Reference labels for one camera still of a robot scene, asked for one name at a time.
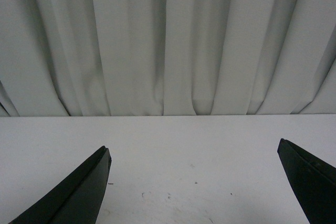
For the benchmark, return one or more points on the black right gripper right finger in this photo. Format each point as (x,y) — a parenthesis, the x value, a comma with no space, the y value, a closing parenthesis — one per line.
(312,181)

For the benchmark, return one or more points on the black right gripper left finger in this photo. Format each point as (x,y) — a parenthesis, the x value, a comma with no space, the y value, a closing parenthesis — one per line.
(77,198)

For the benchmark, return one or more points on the grey pleated curtain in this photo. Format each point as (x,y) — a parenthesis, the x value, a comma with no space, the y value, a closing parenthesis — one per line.
(167,57)

